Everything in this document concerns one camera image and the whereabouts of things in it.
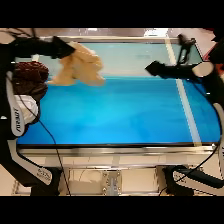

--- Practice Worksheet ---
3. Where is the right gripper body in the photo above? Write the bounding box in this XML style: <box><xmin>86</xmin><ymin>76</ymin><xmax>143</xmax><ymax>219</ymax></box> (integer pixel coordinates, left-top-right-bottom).
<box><xmin>144</xmin><ymin>60</ymin><xmax>172</xmax><ymax>80</ymax></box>

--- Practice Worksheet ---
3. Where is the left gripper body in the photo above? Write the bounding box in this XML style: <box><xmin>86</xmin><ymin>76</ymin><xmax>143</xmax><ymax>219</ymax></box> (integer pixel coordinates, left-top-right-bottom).
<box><xmin>49</xmin><ymin>35</ymin><xmax>76</xmax><ymax>60</ymax></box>

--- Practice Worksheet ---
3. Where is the beige shirt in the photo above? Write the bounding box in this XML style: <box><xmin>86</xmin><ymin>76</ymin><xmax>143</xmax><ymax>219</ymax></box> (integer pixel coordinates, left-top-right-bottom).
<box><xmin>47</xmin><ymin>41</ymin><xmax>107</xmax><ymax>87</ymax></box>

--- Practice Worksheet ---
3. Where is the brown patterned garment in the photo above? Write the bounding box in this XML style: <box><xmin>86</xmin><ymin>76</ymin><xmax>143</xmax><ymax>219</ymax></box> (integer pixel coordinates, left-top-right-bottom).
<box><xmin>12</xmin><ymin>60</ymin><xmax>50</xmax><ymax>101</ymax></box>

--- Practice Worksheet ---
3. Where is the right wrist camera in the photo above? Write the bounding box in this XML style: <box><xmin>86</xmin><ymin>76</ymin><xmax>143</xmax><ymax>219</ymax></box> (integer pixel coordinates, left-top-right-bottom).
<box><xmin>176</xmin><ymin>33</ymin><xmax>197</xmax><ymax>66</ymax></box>

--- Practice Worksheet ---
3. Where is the black cable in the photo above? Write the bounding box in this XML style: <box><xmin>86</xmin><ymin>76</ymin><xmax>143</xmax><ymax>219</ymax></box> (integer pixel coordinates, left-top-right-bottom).
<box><xmin>159</xmin><ymin>79</ymin><xmax>224</xmax><ymax>197</ymax></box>
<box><xmin>14</xmin><ymin>93</ymin><xmax>72</xmax><ymax>197</ymax></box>

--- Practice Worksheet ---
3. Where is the silver frame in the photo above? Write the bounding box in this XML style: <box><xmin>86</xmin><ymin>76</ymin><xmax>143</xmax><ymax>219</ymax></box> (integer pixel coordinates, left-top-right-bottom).
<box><xmin>12</xmin><ymin>34</ymin><xmax>224</xmax><ymax>197</ymax></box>

